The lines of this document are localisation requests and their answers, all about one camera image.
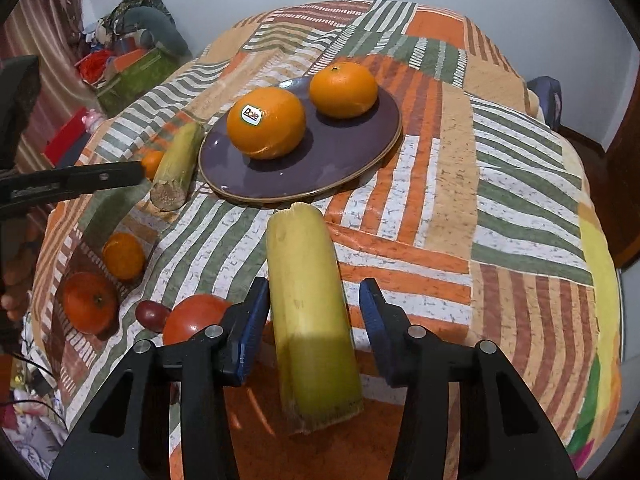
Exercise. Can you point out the large orange with sticker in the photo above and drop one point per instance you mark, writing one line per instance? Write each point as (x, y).
(270, 125)

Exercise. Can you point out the purple ceramic plate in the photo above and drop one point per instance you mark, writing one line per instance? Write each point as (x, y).
(320, 160)

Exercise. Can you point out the red box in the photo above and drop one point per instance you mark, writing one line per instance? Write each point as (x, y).
(67, 140)

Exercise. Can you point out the round orange without sticker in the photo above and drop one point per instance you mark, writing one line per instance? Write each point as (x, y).
(344, 91)

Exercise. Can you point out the small orange mandarin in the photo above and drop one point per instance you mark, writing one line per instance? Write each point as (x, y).
(125, 256)

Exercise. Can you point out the red tomato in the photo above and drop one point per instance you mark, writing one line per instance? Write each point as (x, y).
(192, 319)

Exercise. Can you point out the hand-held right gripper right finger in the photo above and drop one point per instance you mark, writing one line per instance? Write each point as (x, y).
(373, 320)

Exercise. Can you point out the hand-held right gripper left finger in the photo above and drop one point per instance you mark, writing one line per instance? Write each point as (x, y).
(252, 321)

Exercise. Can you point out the brown wooden door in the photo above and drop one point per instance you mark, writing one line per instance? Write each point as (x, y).
(625, 185)

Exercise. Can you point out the tiny orange kumquat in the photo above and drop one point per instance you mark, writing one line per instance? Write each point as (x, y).
(152, 162)

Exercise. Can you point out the reddish orange tangerine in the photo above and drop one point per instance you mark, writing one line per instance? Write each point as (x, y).
(89, 304)

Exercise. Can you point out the green cardboard box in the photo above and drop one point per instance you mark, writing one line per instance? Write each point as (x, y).
(137, 77)

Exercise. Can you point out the striped brown curtain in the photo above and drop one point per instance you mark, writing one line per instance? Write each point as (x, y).
(47, 35)

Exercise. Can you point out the person's left hand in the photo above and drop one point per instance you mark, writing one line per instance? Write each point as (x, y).
(11, 285)

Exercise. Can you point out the striped patchwork tablecloth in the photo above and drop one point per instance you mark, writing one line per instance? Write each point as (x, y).
(500, 200)

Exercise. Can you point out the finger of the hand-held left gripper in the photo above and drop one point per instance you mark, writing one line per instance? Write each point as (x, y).
(75, 180)

